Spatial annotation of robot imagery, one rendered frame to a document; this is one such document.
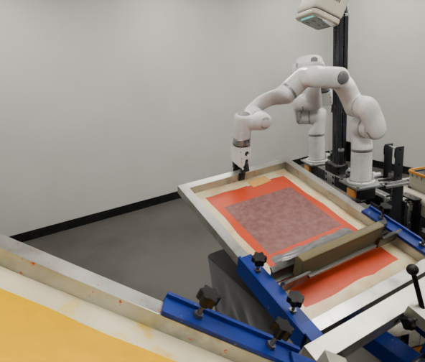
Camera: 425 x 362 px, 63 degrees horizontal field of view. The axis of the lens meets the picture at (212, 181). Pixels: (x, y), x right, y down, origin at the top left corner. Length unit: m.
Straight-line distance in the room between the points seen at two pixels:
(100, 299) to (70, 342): 0.10
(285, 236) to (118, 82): 3.57
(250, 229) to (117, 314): 0.70
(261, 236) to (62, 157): 3.50
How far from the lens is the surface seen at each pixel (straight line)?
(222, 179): 1.49
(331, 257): 1.14
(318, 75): 1.46
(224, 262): 1.48
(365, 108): 1.58
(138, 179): 4.71
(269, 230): 1.29
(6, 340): 0.63
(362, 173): 1.74
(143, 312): 0.70
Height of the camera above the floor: 1.73
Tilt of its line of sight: 18 degrees down
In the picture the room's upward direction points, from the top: 6 degrees counter-clockwise
